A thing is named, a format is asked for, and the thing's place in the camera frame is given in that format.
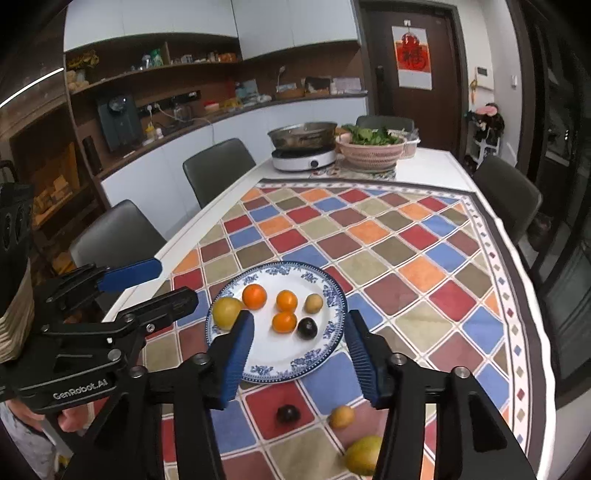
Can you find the glass sliding door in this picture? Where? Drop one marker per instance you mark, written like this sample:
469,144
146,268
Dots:
563,138

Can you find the white induction cooker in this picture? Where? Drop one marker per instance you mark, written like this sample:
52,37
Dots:
302,160

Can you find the colourful checked tablecloth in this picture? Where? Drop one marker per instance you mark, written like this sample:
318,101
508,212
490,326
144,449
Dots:
415,277

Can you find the patterned placemat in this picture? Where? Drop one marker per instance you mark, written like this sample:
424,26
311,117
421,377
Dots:
332,171

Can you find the dark wooden door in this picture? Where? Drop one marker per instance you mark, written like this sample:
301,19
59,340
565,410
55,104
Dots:
438,115

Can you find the black power strip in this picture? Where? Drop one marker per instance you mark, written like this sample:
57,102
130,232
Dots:
184,97

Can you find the small yellow bottle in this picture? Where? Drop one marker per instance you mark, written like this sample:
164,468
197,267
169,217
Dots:
150,131

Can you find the white lower cabinets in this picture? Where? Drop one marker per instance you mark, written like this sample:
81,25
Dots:
157,170

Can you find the greenish pear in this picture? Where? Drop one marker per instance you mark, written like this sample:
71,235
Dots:
364,454

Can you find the person's left hand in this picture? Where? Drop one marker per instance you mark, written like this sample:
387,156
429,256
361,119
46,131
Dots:
74,417

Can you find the glass kettle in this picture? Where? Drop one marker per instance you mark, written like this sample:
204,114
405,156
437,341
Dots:
181,112

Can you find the dark display cabinet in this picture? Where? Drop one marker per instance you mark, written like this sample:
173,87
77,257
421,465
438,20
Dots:
41,161

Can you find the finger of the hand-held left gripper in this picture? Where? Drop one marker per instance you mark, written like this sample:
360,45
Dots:
134,273
171,302

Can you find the yellow pear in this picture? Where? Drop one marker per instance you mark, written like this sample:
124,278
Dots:
224,311

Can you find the small orange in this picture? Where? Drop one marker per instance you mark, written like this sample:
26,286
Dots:
284,321
286,300

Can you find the small brown kiwi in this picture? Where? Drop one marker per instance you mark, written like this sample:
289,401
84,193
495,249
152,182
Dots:
313,302
341,417

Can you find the pink woven basket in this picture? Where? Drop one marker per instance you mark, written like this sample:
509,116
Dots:
369,154

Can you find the steel pan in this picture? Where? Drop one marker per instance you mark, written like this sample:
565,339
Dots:
302,134

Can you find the black and white box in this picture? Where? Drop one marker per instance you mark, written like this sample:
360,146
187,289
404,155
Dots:
317,85

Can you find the red wall calendar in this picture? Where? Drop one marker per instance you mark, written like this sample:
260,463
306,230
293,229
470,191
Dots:
412,55

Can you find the blue rimmed white plate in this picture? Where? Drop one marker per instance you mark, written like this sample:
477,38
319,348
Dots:
277,355

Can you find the green bottle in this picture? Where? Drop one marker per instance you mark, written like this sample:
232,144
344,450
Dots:
158,58

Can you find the black water dispenser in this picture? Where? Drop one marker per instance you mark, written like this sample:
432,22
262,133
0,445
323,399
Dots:
119,122

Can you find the white high chair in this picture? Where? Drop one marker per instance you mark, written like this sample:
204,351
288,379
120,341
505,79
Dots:
485,134

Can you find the black thermos bottle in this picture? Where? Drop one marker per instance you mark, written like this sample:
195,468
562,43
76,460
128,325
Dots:
92,154

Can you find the dark plum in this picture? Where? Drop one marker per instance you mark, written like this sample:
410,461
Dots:
306,328
286,414

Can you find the black door lock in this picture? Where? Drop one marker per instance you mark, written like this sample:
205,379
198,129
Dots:
380,90

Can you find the yellow flowers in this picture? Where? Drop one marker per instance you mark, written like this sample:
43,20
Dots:
82,60

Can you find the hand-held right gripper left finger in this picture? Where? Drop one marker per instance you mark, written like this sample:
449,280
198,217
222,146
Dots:
238,350

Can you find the white cabinets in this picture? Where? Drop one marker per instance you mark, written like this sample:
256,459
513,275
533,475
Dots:
157,170
277,27

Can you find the red bowl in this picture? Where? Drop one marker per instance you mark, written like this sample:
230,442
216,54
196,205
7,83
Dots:
211,105

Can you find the white upper cabinets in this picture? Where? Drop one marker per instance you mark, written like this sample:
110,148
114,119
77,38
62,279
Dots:
277,27

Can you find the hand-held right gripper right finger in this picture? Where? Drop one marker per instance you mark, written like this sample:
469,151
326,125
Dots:
362,355

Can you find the white plastic basket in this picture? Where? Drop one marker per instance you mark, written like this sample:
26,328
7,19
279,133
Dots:
412,145

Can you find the bread loaf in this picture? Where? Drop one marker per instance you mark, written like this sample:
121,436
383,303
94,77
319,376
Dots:
227,57

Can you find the person's patterned clothing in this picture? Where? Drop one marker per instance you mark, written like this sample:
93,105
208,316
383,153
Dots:
23,438

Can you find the green leafy vegetables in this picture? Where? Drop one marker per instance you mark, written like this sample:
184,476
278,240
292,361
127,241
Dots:
371,134

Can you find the teal box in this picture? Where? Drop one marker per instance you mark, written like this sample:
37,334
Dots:
247,91

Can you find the white intercom panel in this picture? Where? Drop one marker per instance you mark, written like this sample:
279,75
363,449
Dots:
484,76

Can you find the large orange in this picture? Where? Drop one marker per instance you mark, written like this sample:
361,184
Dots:
254,296

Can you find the grey dining chair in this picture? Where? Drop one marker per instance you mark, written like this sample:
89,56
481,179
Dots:
217,168
508,194
383,121
115,235

